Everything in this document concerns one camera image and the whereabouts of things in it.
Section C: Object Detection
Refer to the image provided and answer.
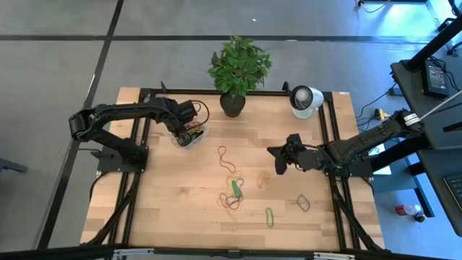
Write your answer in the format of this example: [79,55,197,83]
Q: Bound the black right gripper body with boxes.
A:
[287,142,326,171]

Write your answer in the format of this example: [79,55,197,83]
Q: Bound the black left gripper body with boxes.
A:
[158,97,187,137]

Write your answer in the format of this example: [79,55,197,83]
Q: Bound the clear plastic bin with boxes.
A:
[169,121,211,150]

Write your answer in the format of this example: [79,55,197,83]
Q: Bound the red rubber band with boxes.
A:
[218,191,245,212]
[217,145,237,174]

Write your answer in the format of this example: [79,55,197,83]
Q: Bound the dark blue rubber band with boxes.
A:
[296,194,311,213]

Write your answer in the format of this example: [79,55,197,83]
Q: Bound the white paper sheet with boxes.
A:
[367,142,393,176]

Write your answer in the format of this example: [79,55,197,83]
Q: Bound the green potted plant black pot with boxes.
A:
[207,35,273,118]

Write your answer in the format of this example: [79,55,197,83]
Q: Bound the black rig bar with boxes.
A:
[0,242,462,260]

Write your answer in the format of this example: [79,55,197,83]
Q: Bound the red-labelled plastic bottle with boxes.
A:
[394,203,427,223]

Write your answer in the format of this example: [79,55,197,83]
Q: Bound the black desk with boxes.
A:
[391,59,462,238]

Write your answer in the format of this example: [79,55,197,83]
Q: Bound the black power adapter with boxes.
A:
[422,59,451,99]

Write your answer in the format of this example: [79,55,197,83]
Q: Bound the black keyboard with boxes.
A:
[443,173,462,212]

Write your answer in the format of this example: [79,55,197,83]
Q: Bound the black stand pole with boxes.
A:
[402,16,462,72]

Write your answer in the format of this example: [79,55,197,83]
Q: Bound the grey chair leg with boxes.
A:
[0,157,29,174]

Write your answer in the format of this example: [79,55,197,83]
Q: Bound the black chair base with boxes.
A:
[436,0,462,57]

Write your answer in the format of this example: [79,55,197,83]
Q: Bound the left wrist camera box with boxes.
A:
[178,100,199,118]

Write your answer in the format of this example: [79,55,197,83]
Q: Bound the black aluminium table frame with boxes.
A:
[81,81,385,254]

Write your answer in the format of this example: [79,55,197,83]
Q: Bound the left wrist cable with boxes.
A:
[190,100,211,128]

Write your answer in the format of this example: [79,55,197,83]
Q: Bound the white dome camera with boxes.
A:
[289,84,325,119]

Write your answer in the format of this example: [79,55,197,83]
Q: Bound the white cable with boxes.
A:
[418,90,462,120]

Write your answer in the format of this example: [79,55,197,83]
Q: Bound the floor cable with plug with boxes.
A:
[356,0,393,14]

